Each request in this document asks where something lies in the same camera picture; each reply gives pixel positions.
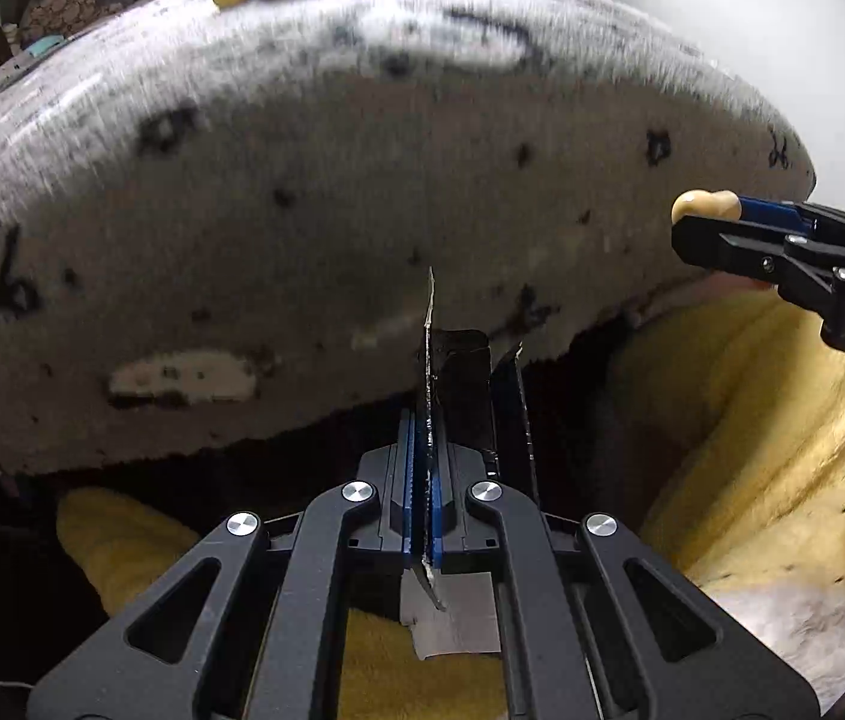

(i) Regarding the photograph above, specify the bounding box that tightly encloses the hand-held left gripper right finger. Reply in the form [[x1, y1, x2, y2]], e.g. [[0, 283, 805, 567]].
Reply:
[[422, 418, 820, 720]]

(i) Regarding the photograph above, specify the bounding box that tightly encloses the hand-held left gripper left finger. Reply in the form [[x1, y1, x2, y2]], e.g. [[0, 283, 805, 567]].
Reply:
[[26, 412, 423, 720]]

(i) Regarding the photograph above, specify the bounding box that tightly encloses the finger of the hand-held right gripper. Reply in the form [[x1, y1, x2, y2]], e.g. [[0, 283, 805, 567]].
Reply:
[[738, 196, 845, 254], [671, 214, 845, 316]]

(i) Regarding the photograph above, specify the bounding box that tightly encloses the small pale yellow scrap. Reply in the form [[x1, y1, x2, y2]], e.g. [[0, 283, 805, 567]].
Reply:
[[673, 190, 742, 223]]

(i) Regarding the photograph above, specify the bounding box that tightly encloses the yellow fluffy blanket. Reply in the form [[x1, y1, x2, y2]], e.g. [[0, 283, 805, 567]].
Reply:
[[55, 289, 845, 720]]

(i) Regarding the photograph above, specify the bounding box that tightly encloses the grey printed fleece blanket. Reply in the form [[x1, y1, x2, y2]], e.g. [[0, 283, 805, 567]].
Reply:
[[0, 0, 819, 479]]

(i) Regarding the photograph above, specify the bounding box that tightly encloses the white fluffy cloth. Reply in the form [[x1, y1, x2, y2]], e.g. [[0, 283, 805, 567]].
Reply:
[[703, 581, 845, 710]]

